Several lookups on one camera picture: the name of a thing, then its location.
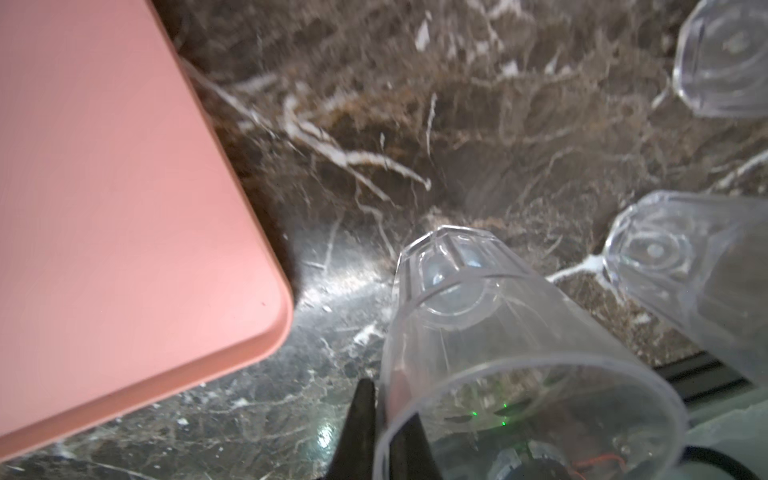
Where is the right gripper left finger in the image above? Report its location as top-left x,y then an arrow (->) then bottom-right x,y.
324,378 -> 376,480

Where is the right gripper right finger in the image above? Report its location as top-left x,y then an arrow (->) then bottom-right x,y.
390,414 -> 442,480

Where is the clear faceted glass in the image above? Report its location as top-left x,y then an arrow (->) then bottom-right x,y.
373,225 -> 687,479
603,191 -> 767,386

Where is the pink plastic tray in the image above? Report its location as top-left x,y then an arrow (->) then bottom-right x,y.
1,1 -> 294,460

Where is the clear faceted glass front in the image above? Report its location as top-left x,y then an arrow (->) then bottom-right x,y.
603,191 -> 767,386

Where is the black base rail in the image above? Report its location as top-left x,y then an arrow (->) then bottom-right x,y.
654,352 -> 753,404

